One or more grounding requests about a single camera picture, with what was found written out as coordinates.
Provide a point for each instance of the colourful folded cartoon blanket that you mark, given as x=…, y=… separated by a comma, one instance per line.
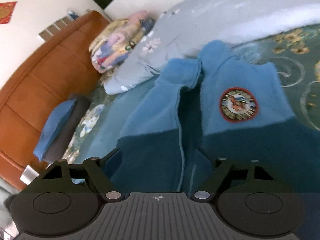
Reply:
x=114, y=44

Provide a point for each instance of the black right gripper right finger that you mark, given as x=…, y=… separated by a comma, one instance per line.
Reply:
x=246, y=196

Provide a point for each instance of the teal floral bedspread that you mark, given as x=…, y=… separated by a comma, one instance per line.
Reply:
x=294, y=53

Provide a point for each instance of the blue fleece zip jacket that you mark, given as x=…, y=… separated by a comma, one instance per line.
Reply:
x=214, y=106

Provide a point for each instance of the dark grey pillow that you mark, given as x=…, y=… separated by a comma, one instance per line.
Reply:
x=59, y=145

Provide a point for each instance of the red paper wall decoration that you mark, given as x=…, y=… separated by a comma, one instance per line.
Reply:
x=6, y=11

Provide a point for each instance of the orange wooden headboard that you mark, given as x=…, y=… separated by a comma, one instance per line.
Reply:
x=60, y=67

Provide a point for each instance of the light blue floral quilt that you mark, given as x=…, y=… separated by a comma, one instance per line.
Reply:
x=184, y=29

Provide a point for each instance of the blue pillow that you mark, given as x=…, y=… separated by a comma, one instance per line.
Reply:
x=53, y=126

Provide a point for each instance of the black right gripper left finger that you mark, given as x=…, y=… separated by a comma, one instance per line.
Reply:
x=64, y=198

